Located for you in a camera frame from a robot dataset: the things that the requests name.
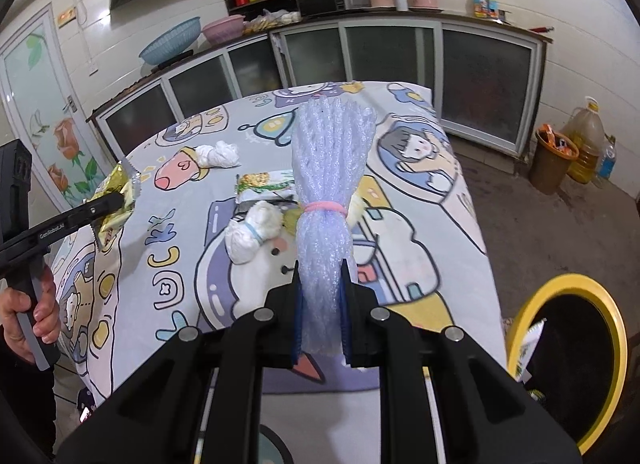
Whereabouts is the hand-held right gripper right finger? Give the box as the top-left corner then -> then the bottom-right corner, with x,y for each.
340,267 -> 584,464

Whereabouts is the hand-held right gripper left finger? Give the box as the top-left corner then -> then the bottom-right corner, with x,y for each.
55,271 -> 306,464

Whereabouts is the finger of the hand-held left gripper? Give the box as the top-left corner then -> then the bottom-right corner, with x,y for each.
65,193 -> 126,236

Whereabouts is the yellow green foil wrapper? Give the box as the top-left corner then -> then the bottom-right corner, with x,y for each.
92,159 -> 144,251

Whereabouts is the white foam net bundle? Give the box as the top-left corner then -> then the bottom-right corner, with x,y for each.
291,97 -> 377,358

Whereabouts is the black bin with yellow rim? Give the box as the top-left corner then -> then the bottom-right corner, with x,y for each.
505,273 -> 629,456

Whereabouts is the person's left forearm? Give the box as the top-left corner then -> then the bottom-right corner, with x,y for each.
0,344 -> 57,460

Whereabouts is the person's left hand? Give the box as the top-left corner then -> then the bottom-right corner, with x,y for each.
0,264 -> 63,361

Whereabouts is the white wad with blue band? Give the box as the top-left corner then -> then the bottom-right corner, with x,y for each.
222,200 -> 286,265

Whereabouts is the flower printed glass door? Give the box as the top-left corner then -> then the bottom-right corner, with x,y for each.
0,2 -> 116,215

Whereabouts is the cartoon printed tablecloth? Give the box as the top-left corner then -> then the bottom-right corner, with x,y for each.
50,80 -> 508,464

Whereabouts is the white crumpled bag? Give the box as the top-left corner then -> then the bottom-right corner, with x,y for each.
195,141 -> 240,169

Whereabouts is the green yellow snack wrapper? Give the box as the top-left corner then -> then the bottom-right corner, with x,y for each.
235,170 -> 297,196

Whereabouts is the black induction cooker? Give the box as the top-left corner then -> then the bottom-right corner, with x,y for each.
150,48 -> 195,73

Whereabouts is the blue plastic basin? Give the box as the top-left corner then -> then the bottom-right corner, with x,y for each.
138,17 -> 202,66

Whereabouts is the pink plastic basin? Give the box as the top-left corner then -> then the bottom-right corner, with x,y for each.
201,14 -> 247,44

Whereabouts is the brown plastic bin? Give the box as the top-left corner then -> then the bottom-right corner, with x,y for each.
528,125 -> 580,195

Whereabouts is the plastic bag of food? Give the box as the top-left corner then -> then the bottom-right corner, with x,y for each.
243,8 -> 302,36

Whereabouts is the kitchen cabinet with glass doors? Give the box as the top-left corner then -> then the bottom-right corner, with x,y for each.
86,12 -> 555,165

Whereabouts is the large cooking oil jug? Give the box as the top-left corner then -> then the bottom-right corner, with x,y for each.
560,97 -> 607,185

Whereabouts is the blue label water bottle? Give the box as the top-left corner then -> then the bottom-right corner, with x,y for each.
595,134 -> 617,181

